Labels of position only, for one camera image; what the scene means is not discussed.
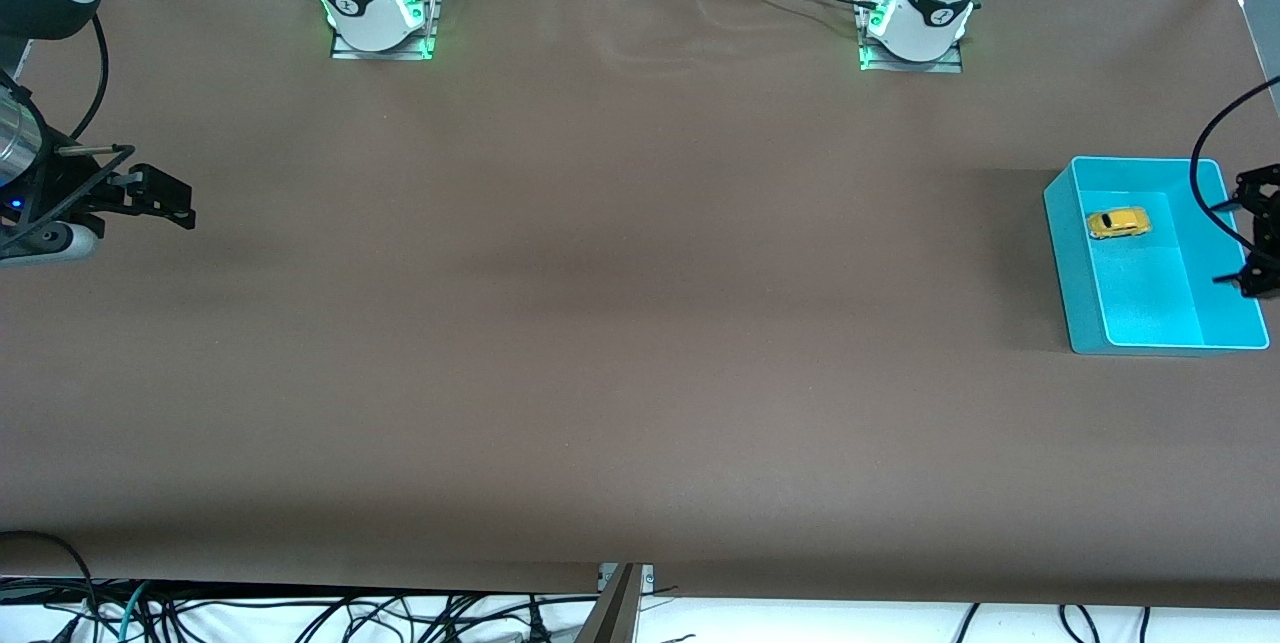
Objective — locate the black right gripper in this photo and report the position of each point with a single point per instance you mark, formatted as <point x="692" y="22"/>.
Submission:
<point x="68" y="195"/>

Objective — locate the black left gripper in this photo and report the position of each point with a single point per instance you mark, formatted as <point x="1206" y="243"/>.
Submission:
<point x="1262" y="229"/>

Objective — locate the yellow beetle toy car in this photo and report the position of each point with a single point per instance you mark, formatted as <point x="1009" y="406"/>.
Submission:
<point x="1120" y="222"/>

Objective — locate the turquoise plastic bin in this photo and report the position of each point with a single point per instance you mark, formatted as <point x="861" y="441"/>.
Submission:
<point x="1150" y="303"/>

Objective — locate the brown table cover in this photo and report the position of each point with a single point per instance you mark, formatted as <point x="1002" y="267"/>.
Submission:
<point x="640" y="323"/>

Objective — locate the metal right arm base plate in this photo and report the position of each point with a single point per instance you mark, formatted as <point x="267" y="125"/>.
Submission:
<point x="385" y="53"/>

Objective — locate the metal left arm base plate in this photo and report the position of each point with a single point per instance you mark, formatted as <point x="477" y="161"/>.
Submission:
<point x="915" y="66"/>

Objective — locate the grey metal table bracket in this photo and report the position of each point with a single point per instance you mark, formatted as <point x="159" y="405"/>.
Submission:
<point x="612" y="613"/>

